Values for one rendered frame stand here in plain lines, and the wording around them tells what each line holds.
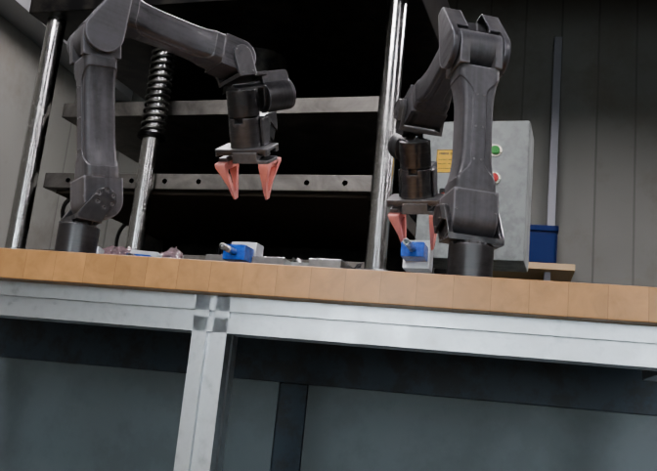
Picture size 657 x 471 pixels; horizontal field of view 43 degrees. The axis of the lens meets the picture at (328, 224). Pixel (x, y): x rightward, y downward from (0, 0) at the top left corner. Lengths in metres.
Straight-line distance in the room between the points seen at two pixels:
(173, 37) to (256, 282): 0.58
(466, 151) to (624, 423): 0.47
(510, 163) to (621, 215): 2.34
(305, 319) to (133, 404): 0.60
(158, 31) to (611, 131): 3.60
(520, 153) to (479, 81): 1.11
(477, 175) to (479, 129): 0.07
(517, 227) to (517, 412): 1.03
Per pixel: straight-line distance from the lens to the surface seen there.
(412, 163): 1.50
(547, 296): 0.96
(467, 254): 1.14
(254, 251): 1.51
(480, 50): 1.27
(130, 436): 1.54
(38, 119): 2.82
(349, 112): 2.46
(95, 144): 1.35
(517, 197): 2.31
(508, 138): 2.37
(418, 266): 1.53
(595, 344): 0.98
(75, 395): 1.61
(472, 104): 1.23
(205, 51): 1.47
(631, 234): 4.62
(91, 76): 1.37
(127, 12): 1.41
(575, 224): 4.60
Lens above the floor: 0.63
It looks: 13 degrees up
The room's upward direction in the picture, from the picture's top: 6 degrees clockwise
